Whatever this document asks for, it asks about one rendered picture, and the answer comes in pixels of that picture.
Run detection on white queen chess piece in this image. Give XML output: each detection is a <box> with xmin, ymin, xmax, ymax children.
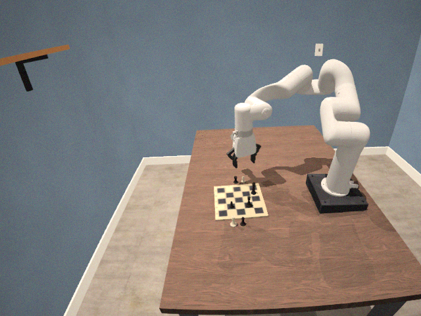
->
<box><xmin>230</xmin><ymin>215</ymin><xmax>237</xmax><ymax>227</ymax></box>

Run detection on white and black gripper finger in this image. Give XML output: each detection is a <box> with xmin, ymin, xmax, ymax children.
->
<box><xmin>251</xmin><ymin>144</ymin><xmax>261</xmax><ymax>163</ymax></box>
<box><xmin>226</xmin><ymin>147</ymin><xmax>237</xmax><ymax>168</ymax></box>

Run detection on cream chessboard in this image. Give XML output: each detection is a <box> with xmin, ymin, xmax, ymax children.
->
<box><xmin>214</xmin><ymin>183</ymin><xmax>268</xmax><ymax>221</ymax></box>

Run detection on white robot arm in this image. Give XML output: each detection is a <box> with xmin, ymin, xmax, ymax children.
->
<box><xmin>230</xmin><ymin>59</ymin><xmax>370</xmax><ymax>197</ymax></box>

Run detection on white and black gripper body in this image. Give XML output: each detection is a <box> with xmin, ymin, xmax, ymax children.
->
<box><xmin>233</xmin><ymin>133</ymin><xmax>256</xmax><ymax>158</ymax></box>

